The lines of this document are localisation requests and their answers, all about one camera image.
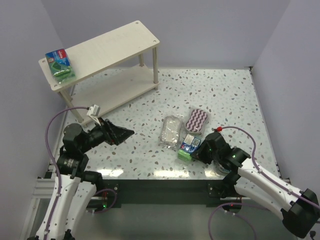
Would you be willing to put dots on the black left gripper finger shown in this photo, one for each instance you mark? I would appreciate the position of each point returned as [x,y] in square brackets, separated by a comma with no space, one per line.
[111,126]
[120,134]

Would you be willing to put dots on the large blue Vileda sponge pack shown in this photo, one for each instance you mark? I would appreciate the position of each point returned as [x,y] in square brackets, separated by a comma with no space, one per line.
[60,65]

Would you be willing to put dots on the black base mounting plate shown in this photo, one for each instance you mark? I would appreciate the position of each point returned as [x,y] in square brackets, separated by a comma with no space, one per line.
[163,192]

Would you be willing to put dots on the Vileda pack with barcode label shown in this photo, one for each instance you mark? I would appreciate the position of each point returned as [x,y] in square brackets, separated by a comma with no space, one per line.
[189,144]

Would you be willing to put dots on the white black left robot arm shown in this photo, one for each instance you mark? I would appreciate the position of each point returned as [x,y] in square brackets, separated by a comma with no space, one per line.
[74,186]

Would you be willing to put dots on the beige two-tier wooden shelf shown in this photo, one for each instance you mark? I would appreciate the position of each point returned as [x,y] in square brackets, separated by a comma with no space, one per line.
[103,52]

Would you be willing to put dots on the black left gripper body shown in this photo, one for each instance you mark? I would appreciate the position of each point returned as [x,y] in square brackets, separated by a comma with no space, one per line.
[109,132]

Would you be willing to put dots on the pink brown wavy sponge pack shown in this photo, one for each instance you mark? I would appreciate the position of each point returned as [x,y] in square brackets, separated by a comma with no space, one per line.
[196,121]

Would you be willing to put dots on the small pink wavy sponge pack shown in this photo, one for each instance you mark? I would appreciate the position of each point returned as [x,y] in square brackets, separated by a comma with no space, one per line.
[221,169]

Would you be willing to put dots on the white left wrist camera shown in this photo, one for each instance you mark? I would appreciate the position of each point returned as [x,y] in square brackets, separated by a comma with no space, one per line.
[93,112]

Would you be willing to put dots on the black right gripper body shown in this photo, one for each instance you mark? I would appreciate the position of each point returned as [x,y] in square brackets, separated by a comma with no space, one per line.
[203,152]

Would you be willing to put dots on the silver mesh scourer pack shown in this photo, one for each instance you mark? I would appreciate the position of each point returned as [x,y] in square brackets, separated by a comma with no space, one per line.
[171,130]

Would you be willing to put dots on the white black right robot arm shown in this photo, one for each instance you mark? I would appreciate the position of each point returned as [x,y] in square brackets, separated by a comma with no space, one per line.
[299,210]

